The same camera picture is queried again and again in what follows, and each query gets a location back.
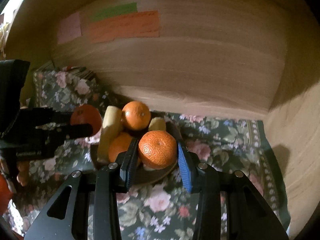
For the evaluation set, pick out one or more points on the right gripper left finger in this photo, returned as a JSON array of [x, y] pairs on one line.
[[65, 216]]

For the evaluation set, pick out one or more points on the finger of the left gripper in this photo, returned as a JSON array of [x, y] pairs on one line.
[[65, 116], [67, 131]]

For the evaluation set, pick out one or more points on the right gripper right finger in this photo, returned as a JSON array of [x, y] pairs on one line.
[[248, 215]]

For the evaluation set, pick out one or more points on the red tomato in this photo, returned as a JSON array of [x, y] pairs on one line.
[[87, 114]]

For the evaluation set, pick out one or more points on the small orange mandarin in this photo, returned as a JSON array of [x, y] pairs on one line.
[[136, 115]]

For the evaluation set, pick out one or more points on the tiny orange mandarin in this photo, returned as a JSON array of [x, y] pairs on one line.
[[157, 149]]

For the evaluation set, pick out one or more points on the orange sleeve forearm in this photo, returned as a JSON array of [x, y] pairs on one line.
[[5, 195]]

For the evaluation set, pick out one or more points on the left hand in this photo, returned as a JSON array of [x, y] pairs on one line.
[[16, 174]]

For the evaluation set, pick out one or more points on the peeled pomelo segment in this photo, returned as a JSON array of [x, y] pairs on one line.
[[93, 140]]

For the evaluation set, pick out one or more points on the large orange with sticker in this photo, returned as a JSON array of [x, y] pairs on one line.
[[119, 144]]

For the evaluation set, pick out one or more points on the purple ceramic plate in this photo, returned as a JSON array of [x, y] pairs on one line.
[[150, 172]]

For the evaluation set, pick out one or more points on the green floral cloth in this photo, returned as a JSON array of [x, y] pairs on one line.
[[161, 210]]

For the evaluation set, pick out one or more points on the pink paper note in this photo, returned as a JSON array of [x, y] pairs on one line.
[[69, 28]]

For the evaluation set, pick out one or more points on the orange paper note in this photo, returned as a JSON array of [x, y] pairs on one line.
[[138, 24]]

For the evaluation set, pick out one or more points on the green paper note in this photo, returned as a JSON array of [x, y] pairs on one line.
[[110, 12]]

